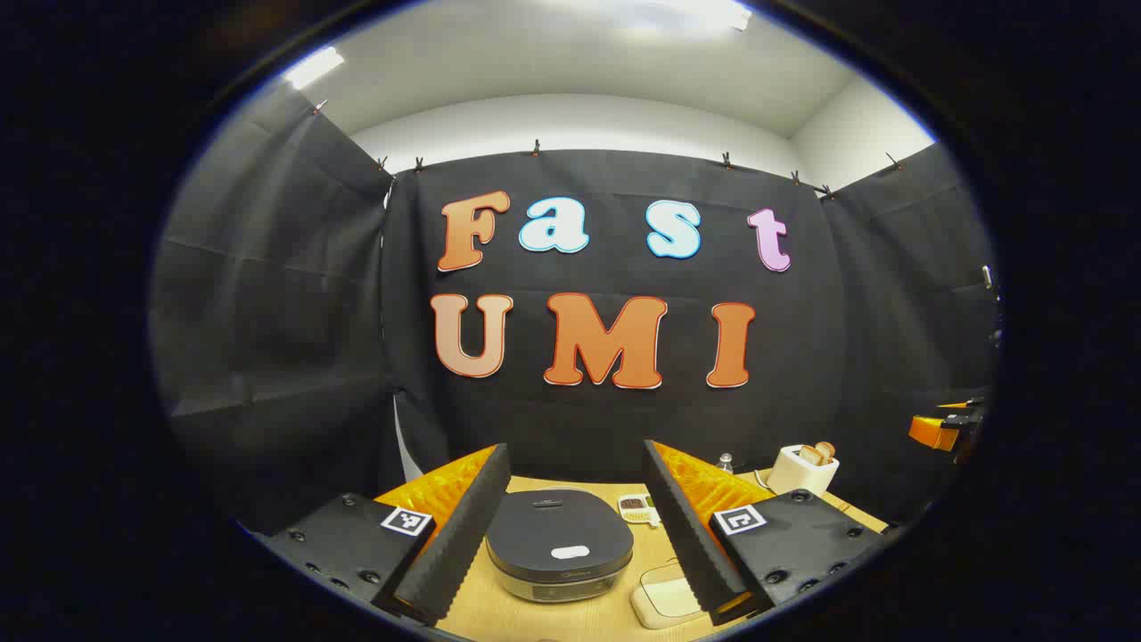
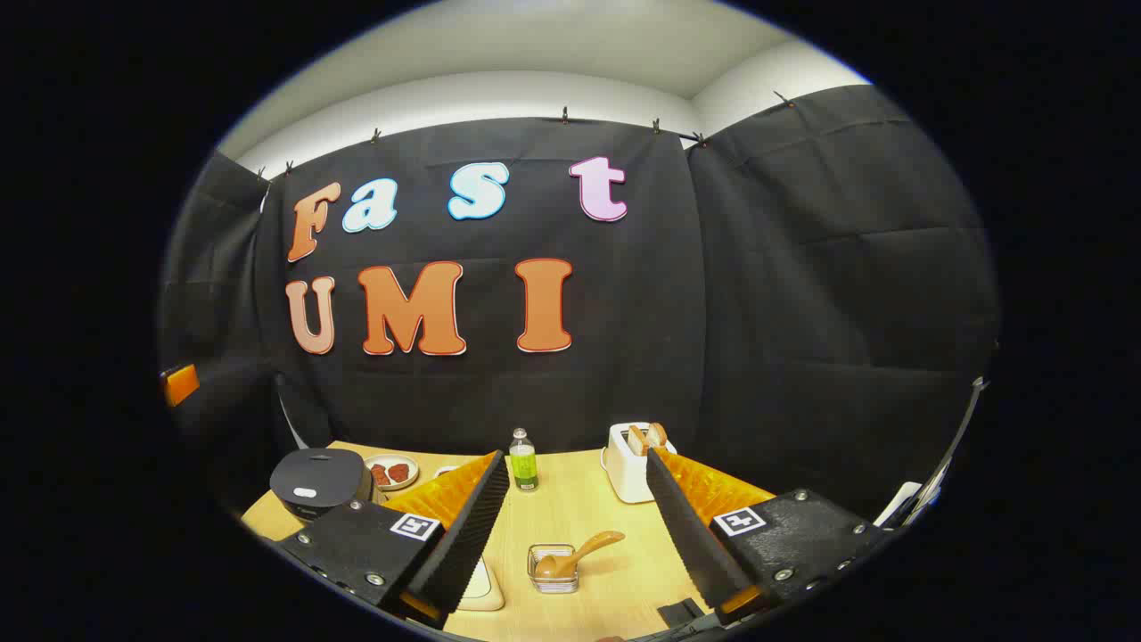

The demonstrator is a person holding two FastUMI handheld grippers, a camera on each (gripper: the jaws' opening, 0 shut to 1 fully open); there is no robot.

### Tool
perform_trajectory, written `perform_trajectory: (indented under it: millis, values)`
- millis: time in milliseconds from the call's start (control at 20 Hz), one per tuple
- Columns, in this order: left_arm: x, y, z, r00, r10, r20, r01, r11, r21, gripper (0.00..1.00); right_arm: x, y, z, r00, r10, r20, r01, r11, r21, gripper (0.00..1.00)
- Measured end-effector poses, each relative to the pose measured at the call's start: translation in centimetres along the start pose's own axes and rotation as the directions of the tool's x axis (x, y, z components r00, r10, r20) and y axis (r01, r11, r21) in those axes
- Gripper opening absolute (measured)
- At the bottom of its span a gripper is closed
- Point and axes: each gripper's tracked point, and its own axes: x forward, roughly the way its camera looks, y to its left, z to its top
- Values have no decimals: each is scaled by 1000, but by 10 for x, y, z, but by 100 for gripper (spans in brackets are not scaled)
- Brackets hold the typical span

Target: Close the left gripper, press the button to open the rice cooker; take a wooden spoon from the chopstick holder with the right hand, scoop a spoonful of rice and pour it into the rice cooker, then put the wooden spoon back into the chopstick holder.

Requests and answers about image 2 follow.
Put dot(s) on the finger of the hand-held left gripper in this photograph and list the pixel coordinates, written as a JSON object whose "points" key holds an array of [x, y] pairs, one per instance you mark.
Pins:
{"points": [[183, 385]]}

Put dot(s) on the black rice cooker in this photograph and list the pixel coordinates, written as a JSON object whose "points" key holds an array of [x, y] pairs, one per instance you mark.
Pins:
{"points": [[316, 473]]}

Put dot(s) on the red meat piece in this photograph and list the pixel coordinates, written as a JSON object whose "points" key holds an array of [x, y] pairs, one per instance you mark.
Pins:
{"points": [[381, 474], [398, 472]]}

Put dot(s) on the green drink bottle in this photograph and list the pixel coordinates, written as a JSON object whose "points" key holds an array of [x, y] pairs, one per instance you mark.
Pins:
{"points": [[523, 468]]}

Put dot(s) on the round white plate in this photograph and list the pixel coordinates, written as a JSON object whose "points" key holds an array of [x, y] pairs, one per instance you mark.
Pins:
{"points": [[392, 487]]}

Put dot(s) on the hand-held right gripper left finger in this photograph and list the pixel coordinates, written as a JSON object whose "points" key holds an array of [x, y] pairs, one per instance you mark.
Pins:
{"points": [[468, 544]]}

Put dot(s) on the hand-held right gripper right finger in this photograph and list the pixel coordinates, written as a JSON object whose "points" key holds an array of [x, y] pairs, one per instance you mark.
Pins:
{"points": [[691, 544]]}

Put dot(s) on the white flat panel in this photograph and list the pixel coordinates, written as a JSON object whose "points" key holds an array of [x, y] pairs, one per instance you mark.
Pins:
{"points": [[900, 504]]}

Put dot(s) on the small black box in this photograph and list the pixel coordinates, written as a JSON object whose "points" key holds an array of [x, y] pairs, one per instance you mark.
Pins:
{"points": [[682, 613]]}

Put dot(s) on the black backdrop cloth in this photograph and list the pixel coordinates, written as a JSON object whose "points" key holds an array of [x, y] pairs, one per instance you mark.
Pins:
{"points": [[758, 312]]}

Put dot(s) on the white toaster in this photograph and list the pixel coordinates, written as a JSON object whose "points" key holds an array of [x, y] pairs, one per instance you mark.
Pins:
{"points": [[628, 473]]}

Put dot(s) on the thin grey pole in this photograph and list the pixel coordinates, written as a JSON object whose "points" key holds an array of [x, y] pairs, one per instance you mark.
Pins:
{"points": [[961, 428]]}

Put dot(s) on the wooden spoon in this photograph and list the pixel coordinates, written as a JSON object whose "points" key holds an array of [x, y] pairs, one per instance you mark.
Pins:
{"points": [[593, 546]]}

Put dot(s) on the white divided bean dish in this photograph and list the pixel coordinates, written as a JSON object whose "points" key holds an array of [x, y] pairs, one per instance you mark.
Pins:
{"points": [[446, 469]]}

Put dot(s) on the bread slice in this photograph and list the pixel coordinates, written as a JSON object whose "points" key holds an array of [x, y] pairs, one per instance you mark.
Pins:
{"points": [[657, 435], [636, 439]]}

